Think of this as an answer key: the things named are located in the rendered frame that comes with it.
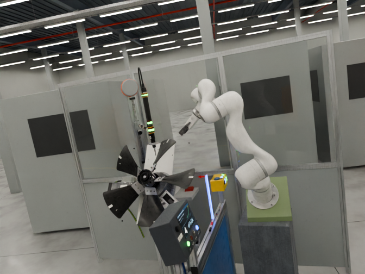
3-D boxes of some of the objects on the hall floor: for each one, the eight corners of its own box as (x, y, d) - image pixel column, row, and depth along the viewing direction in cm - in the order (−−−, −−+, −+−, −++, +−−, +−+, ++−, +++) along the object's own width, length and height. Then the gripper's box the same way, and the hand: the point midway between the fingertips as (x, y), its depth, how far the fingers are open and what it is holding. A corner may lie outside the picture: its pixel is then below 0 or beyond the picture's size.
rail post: (234, 293, 259) (222, 209, 246) (239, 293, 258) (227, 208, 245) (234, 296, 255) (221, 210, 243) (239, 297, 254) (226, 210, 241)
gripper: (196, 109, 208) (180, 128, 213) (190, 111, 191) (174, 131, 196) (204, 116, 207) (188, 135, 212) (200, 118, 191) (182, 138, 195)
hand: (182, 132), depth 204 cm, fingers open, 8 cm apart
